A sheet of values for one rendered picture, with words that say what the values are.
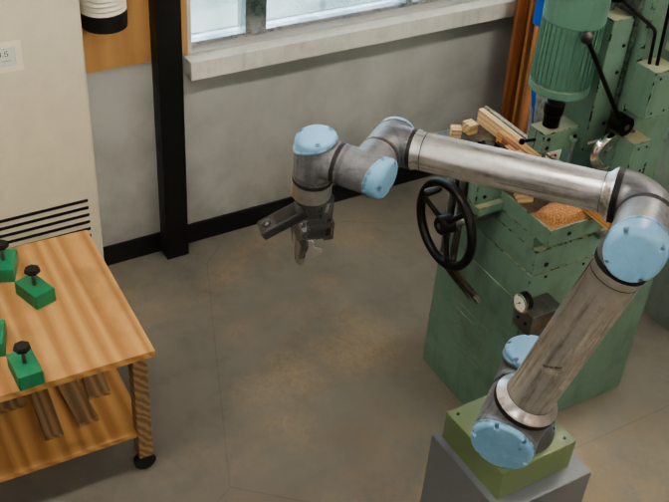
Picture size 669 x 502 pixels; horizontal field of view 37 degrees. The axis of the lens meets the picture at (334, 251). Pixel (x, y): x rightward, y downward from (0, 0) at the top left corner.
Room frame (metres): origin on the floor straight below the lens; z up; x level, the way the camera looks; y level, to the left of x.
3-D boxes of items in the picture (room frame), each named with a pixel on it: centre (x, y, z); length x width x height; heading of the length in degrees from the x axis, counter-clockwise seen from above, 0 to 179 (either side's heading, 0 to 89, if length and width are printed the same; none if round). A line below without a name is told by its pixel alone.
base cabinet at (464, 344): (2.69, -0.71, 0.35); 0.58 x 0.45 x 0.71; 122
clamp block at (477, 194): (2.56, -0.43, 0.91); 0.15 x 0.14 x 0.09; 32
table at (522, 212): (2.60, -0.50, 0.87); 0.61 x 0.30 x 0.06; 32
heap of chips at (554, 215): (2.41, -0.65, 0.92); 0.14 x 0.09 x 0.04; 122
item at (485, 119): (2.67, -0.61, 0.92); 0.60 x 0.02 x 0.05; 32
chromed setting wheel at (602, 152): (2.59, -0.79, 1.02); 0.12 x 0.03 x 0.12; 122
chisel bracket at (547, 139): (2.63, -0.63, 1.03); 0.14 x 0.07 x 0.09; 122
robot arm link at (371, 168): (1.79, -0.05, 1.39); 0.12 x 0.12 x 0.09; 69
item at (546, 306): (2.33, -0.63, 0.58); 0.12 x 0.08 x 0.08; 122
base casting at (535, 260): (2.69, -0.72, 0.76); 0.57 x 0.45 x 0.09; 122
